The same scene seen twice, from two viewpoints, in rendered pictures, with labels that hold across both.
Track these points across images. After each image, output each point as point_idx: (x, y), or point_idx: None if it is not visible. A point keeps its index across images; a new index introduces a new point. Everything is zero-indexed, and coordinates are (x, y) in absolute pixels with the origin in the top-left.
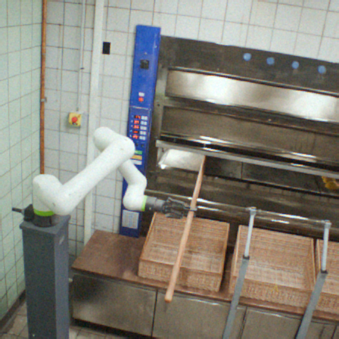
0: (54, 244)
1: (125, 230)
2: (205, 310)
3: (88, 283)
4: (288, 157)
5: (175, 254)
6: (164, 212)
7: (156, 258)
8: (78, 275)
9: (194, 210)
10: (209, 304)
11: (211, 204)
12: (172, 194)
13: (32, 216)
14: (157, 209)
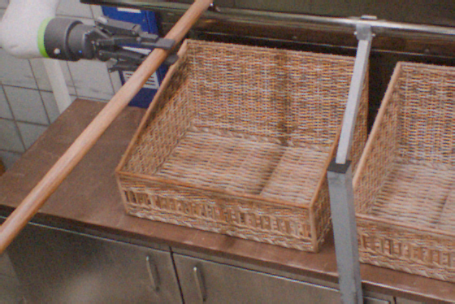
0: None
1: (137, 94)
2: (292, 300)
3: (28, 235)
4: None
5: (244, 149)
6: (101, 56)
7: (189, 162)
8: (1, 217)
9: (164, 46)
10: (298, 285)
11: (250, 19)
12: (151, 1)
13: None
14: (76, 50)
